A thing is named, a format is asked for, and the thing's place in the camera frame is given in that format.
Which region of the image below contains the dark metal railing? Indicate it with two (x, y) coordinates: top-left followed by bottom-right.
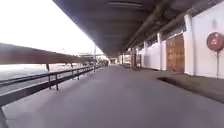
(0, 42), (105, 128)

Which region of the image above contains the grey road beyond railing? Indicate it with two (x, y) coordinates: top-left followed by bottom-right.
(0, 63), (88, 95)

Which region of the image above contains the dark overhead canopy roof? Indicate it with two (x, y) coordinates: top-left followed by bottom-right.
(52, 0), (224, 58)

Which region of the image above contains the grey concrete walkway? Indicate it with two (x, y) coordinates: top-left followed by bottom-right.
(0, 64), (224, 128)

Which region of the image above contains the white building with wooden door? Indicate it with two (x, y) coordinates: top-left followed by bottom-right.
(117, 1), (224, 80)

